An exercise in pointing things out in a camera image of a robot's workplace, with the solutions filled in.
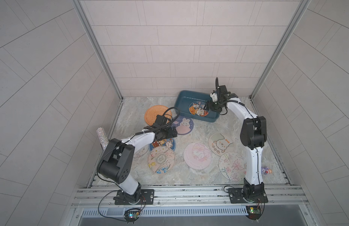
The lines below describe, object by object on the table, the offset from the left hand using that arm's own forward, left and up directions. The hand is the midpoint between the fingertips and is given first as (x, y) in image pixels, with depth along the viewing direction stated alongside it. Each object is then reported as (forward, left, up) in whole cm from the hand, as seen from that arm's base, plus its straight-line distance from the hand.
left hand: (174, 132), depth 92 cm
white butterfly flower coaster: (-21, -35, -3) cm, 41 cm away
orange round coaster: (+18, +17, -2) cm, 25 cm away
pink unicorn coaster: (-15, -15, -3) cm, 21 cm away
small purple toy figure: (-24, -52, 0) cm, 57 cm away
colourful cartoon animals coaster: (+22, -19, -2) cm, 29 cm away
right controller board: (-42, -41, -4) cm, 59 cm away
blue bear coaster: (-6, +3, -4) cm, 7 cm away
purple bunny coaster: (+7, -7, -3) cm, 10 cm away
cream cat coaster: (-6, -31, -3) cm, 31 cm away
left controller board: (-44, +18, -1) cm, 47 cm away
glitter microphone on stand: (-14, +35, +18) cm, 41 cm away
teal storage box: (+33, -8, -1) cm, 34 cm away
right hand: (+18, -24, +6) cm, 30 cm away
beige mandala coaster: (-17, +7, -3) cm, 19 cm away
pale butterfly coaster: (-12, +20, -3) cm, 23 cm away
